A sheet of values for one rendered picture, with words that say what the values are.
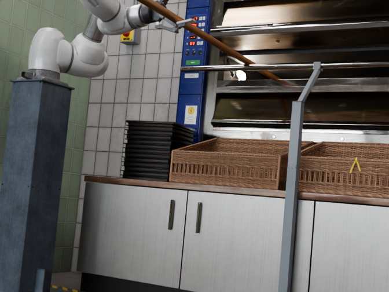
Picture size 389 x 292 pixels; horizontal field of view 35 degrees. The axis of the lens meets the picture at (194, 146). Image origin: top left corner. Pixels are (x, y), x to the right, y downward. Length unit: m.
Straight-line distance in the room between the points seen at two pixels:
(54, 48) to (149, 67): 0.83
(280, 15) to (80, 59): 1.09
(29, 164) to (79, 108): 1.02
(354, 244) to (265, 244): 0.38
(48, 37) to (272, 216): 1.36
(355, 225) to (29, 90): 1.59
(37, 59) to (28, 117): 0.28
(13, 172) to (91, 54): 0.69
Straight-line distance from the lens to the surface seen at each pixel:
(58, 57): 3.05
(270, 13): 3.42
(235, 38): 3.33
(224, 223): 2.72
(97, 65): 3.13
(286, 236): 2.55
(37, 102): 2.94
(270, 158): 2.71
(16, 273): 2.95
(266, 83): 3.32
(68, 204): 3.82
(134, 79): 3.74
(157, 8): 2.26
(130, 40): 3.74
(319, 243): 2.56
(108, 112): 3.81
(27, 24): 3.57
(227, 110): 3.38
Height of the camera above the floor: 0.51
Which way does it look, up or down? 5 degrees up
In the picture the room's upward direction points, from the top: 5 degrees clockwise
